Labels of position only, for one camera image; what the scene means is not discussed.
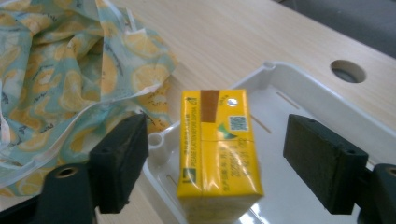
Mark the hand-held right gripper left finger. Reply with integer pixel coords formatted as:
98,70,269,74
88,113,149,215

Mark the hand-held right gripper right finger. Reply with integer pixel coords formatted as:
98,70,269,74
282,113,370,216

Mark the white plastic tray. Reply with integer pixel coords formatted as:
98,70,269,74
142,61,396,224

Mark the fruit print fabric bag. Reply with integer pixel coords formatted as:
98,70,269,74
0,0,179,198

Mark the yellow drink carton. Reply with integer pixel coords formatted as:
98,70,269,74
176,89,265,224

